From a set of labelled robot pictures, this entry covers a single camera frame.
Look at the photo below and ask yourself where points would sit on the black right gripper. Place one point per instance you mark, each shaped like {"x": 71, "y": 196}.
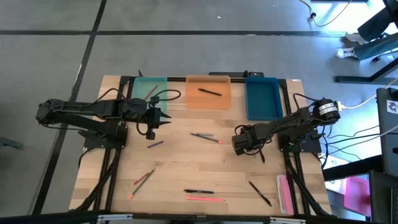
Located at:
{"x": 248, "y": 140}

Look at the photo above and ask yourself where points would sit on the black desk leg frame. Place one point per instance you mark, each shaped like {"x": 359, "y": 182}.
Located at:
{"x": 357, "y": 79}

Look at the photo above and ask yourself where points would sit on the plain black pen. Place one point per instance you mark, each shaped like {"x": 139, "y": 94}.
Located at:
{"x": 260, "y": 193}
{"x": 210, "y": 92}

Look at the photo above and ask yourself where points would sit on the dark blue pencil orange eraser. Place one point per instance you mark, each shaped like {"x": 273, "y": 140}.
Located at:
{"x": 206, "y": 138}

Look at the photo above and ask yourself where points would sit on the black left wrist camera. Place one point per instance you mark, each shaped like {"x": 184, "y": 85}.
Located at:
{"x": 150, "y": 135}

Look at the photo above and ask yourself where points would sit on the teal translucent plastic bin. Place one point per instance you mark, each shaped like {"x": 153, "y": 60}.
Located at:
{"x": 140, "y": 93}

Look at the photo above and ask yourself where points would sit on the green pencil with orange eraser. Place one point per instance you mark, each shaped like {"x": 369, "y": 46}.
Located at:
{"x": 142, "y": 183}

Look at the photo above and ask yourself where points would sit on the black metal table frame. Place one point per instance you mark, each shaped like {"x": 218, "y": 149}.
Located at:
{"x": 176, "y": 79}

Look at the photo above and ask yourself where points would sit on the black equipment box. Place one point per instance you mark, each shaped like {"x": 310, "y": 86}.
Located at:
{"x": 385, "y": 199}

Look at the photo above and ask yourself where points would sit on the black pen with white print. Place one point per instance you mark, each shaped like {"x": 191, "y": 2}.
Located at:
{"x": 199, "y": 191}

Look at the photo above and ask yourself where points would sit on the person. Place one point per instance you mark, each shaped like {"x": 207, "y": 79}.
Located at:
{"x": 373, "y": 28}

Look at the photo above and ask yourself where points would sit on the slim dark pen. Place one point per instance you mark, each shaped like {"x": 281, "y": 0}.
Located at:
{"x": 263, "y": 157}

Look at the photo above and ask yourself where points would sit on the black flat device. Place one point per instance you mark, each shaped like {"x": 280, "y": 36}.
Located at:
{"x": 230, "y": 74}

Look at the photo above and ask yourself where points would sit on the orange translucent plastic bin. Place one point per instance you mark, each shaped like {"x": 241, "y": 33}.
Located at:
{"x": 208, "y": 102}

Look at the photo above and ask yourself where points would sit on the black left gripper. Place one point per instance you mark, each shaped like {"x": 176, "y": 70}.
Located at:
{"x": 152, "y": 118}

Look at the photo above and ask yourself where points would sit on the red-brown pencil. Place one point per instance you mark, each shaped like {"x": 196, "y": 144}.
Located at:
{"x": 151, "y": 92}

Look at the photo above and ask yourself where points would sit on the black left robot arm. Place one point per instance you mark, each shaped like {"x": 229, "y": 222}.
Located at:
{"x": 77, "y": 109}

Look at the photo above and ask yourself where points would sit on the blue plastic bin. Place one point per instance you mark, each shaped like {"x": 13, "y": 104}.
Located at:
{"x": 264, "y": 99}

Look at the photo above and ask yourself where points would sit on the red crayon with white print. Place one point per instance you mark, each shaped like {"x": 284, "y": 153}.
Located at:
{"x": 141, "y": 178}

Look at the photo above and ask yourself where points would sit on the black computer case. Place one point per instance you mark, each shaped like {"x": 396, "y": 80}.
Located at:
{"x": 388, "y": 140}

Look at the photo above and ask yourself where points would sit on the pink and white flat package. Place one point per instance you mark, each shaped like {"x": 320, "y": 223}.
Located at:
{"x": 284, "y": 193}

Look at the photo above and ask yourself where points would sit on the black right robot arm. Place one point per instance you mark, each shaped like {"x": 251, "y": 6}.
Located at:
{"x": 298, "y": 119}

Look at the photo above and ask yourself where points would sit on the purple crayon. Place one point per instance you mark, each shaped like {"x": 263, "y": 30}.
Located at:
{"x": 155, "y": 144}

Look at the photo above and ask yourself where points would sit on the pink plastic bin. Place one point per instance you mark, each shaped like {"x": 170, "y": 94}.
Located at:
{"x": 357, "y": 196}

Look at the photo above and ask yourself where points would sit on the black crossbar with silver brackets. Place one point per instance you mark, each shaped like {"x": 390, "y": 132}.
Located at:
{"x": 62, "y": 217}

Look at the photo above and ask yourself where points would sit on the pink pencil with orange eraser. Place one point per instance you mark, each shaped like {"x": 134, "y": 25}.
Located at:
{"x": 205, "y": 198}

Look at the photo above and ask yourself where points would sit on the grey metal foot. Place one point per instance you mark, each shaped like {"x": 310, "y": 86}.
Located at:
{"x": 9, "y": 143}

